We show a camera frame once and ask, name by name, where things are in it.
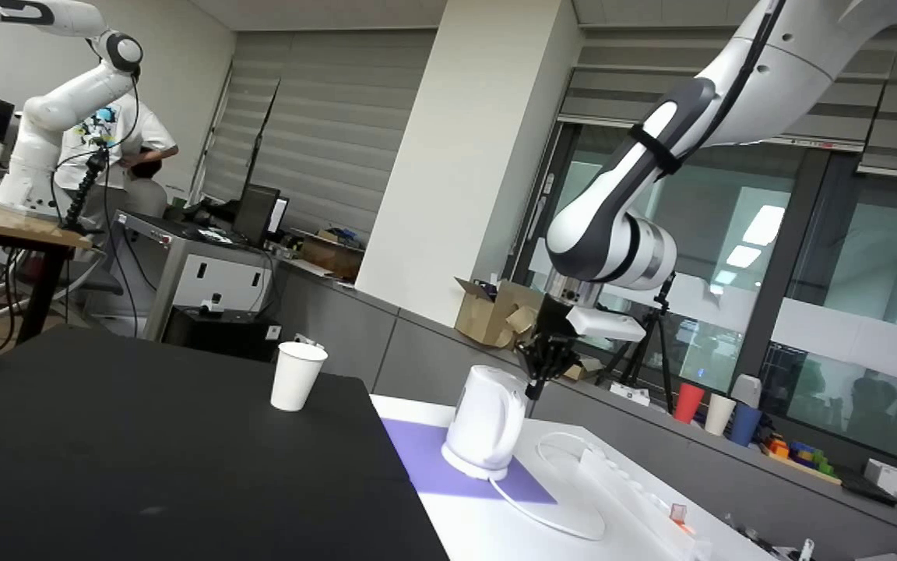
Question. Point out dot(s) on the black computer monitor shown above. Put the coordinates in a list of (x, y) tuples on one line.
[(258, 213)]

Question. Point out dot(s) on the white paper cup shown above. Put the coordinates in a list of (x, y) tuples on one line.
[(297, 375)]

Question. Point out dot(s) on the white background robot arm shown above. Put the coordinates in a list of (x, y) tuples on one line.
[(55, 105)]

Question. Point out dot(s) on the black tripod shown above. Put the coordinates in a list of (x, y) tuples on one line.
[(649, 347)]

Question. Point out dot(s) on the white plastic cup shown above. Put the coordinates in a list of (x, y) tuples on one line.
[(721, 412)]

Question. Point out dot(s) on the white electric kettle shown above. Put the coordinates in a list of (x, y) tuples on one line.
[(485, 423)]

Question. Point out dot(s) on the purple mat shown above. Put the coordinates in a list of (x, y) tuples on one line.
[(421, 462)]

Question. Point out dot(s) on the red cup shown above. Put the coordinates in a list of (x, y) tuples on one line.
[(689, 402)]

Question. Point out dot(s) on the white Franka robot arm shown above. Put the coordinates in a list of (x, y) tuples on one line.
[(739, 93)]

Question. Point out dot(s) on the gray cabinet with white panel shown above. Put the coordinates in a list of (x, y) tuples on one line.
[(216, 275)]

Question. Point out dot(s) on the open cardboard box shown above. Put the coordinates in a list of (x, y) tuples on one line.
[(489, 310)]

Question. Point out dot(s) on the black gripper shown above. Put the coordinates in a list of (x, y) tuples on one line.
[(559, 337)]

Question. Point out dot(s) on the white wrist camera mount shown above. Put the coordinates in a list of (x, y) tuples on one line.
[(609, 326)]

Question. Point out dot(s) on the white power strip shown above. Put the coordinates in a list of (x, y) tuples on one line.
[(645, 493)]

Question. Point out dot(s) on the wooden table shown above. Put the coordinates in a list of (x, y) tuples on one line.
[(2, 221)]

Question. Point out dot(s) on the person in white shirt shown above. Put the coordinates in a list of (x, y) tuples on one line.
[(143, 140)]

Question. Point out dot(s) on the blue cup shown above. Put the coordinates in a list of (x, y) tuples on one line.
[(745, 424)]

